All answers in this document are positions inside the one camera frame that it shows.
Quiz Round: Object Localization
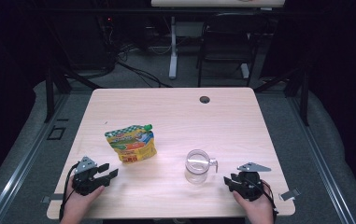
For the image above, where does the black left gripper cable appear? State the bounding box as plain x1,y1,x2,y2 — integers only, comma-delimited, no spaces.
59,162,80,222

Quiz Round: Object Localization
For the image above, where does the black red right gripper cable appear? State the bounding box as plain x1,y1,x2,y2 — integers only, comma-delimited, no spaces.
253,178,278,218

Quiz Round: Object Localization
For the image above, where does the aluminium floor rail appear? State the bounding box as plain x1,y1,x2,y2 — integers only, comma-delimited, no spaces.
0,92,71,224
287,92,356,224

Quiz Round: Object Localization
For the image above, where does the white desk leg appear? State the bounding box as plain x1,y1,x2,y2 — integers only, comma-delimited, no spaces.
168,16,178,80

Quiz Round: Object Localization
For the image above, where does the black chair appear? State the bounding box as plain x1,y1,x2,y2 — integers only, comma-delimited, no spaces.
196,13,272,88

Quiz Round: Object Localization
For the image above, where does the dark equipment with red light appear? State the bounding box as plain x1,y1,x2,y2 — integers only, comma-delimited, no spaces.
95,13,119,71

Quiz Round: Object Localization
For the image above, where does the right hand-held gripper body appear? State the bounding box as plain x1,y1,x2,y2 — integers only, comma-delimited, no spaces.
233,161,272,202

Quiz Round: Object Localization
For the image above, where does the black floor tape square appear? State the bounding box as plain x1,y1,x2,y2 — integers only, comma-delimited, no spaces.
47,125,67,141

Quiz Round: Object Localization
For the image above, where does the grey tape piece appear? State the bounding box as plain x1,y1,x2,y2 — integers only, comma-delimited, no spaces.
41,193,65,203
278,188,301,202

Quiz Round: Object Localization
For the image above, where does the yellow green checked spout pouch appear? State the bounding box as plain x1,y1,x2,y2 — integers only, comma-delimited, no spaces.
104,123,158,164

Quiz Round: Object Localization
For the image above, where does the black metal stand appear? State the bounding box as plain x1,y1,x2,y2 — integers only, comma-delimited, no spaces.
253,62,310,127
44,66,102,123

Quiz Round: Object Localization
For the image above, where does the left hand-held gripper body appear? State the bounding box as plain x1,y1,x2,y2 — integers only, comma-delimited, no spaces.
71,156,111,196

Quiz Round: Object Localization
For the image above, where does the person's left hand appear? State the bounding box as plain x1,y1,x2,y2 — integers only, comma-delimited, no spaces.
61,181,106,224

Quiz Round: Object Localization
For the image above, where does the person's right hand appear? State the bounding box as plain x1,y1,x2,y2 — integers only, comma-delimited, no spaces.
232,189,275,224

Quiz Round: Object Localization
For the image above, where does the black floor cable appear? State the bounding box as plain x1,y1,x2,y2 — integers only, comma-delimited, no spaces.
116,60,172,89

